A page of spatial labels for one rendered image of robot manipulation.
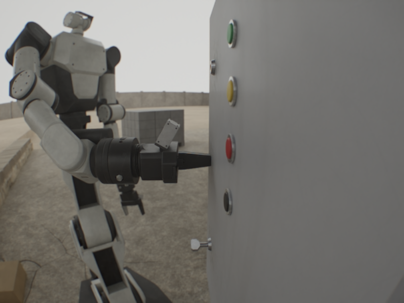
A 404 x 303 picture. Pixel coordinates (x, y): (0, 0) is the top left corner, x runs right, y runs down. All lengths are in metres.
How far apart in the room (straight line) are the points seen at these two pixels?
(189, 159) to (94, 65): 0.60
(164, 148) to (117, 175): 0.10
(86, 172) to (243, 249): 0.31
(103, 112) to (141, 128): 3.49
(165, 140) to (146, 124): 4.15
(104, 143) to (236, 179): 0.26
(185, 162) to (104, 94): 0.71
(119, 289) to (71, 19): 1.07
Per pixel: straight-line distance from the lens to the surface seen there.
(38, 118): 0.52
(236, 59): 0.20
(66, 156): 0.40
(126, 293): 0.93
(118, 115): 1.02
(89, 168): 0.41
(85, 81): 0.84
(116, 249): 0.86
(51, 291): 1.58
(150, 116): 4.53
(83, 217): 0.83
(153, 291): 1.18
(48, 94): 0.60
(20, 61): 0.70
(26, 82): 0.57
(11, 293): 1.53
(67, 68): 0.80
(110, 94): 1.03
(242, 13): 0.19
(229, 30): 0.22
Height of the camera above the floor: 1.08
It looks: 14 degrees down
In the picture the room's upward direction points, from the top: straight up
